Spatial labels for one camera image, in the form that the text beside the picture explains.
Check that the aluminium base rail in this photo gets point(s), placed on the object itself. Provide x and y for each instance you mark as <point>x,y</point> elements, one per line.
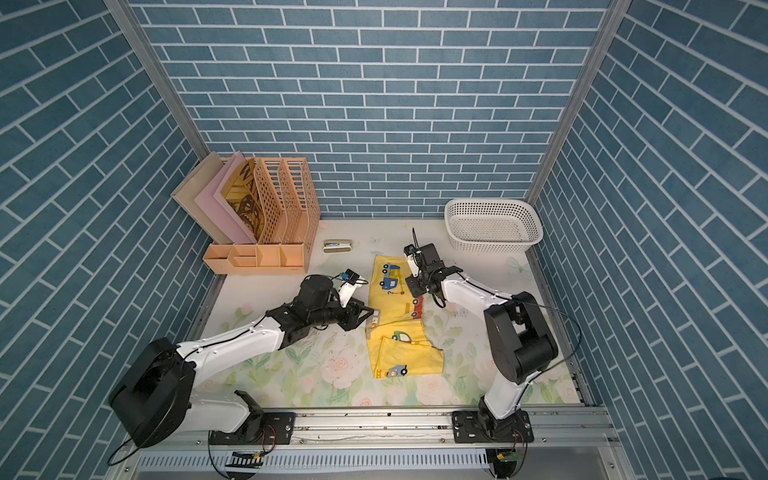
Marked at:
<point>409,428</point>

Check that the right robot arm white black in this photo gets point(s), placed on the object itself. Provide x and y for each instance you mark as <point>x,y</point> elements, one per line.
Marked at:
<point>521,342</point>

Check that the peach desk file organizer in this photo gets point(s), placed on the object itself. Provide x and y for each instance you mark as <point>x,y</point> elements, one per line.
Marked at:
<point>291,218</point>

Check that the grey white stapler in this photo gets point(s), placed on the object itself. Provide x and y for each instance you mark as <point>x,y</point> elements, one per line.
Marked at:
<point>337,246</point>

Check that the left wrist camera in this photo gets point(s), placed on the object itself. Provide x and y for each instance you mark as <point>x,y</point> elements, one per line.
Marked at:
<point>349,284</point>

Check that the white plastic mesh basket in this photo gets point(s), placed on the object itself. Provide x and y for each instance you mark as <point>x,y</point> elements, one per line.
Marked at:
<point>492,225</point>

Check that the yellow brown patterned book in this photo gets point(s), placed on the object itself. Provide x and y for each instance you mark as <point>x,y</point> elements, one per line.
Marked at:
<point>241,192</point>

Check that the right green circuit board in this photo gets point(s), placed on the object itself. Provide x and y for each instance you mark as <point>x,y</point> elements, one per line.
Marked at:
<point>508,456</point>

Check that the floral table mat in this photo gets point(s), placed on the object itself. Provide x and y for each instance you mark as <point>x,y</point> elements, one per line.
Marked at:
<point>331,367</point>

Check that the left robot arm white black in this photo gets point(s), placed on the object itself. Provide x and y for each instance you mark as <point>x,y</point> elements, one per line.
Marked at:
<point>157,397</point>

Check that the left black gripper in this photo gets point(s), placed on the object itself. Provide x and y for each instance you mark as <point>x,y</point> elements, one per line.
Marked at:
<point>351,315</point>

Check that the pink folder board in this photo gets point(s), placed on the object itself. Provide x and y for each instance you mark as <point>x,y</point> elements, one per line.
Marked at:
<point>213,204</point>

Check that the yellow car print pillowcase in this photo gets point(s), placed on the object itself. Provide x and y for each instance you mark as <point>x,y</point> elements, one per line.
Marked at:
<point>396,338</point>

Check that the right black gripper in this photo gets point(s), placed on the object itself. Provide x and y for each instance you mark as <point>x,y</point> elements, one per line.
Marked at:
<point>412,282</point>

